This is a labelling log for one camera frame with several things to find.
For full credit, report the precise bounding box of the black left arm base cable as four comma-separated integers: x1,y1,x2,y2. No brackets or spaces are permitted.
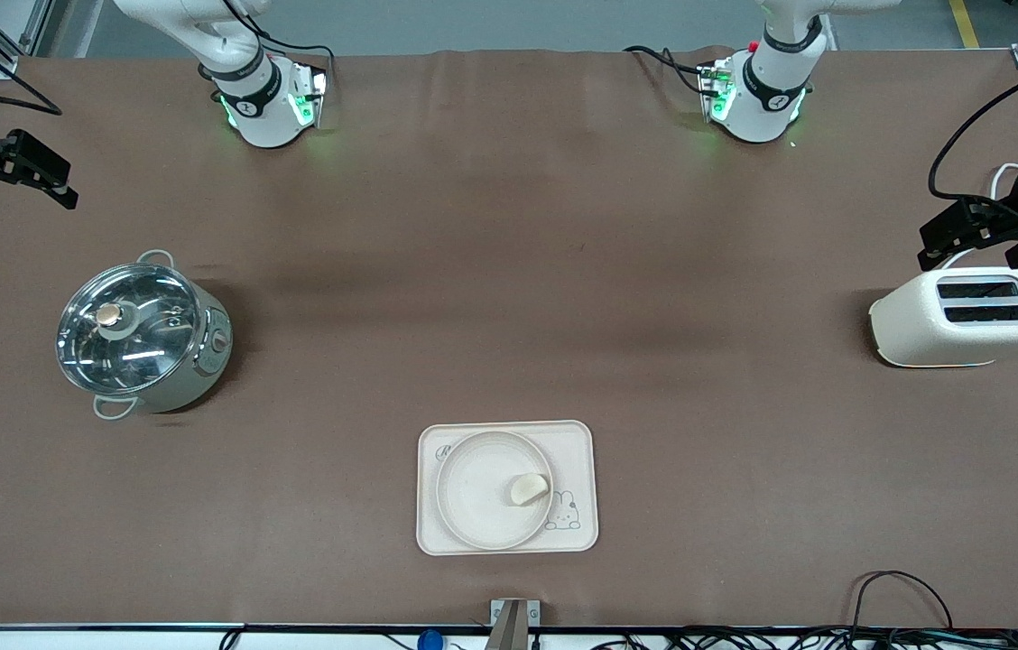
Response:
624,44,709,97

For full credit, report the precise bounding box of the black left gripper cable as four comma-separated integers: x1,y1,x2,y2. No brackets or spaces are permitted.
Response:
929,65,1018,205

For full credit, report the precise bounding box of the white steamed bun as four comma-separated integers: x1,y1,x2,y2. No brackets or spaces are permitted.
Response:
510,473,552,508

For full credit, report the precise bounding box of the black arm base cable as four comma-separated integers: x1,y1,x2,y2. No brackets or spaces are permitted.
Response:
624,44,709,97
220,0,336,96

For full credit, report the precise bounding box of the black cable bundle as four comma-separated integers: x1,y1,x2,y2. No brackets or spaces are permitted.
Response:
590,626,1018,650

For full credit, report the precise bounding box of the black looped cable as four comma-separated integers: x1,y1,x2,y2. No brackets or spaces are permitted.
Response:
850,570,954,633

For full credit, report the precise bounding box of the white toaster power cable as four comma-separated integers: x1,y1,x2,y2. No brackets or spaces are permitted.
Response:
940,162,1018,270

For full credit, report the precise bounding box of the aluminium camera mount post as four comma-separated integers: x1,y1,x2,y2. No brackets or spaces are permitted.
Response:
489,599,541,650

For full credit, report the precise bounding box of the glass pot lid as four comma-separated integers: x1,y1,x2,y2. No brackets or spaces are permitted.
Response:
55,262,203,395

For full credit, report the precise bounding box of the cream two-slot toaster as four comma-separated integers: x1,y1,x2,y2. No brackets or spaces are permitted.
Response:
868,266,1018,369

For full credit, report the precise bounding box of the black right arm base cable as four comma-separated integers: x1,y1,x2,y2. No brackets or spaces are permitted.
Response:
220,0,336,96

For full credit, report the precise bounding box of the cream round plate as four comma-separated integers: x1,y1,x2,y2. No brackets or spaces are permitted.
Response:
435,431,555,552

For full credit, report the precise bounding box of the cream rabbit print tray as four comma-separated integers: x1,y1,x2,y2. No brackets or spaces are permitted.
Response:
416,420,600,556

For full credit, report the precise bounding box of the steel electric cooking pot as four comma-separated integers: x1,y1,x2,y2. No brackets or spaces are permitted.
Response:
55,249,235,422

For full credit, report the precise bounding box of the brown table cover mat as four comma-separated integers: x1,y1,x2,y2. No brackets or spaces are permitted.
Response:
0,47,1018,630

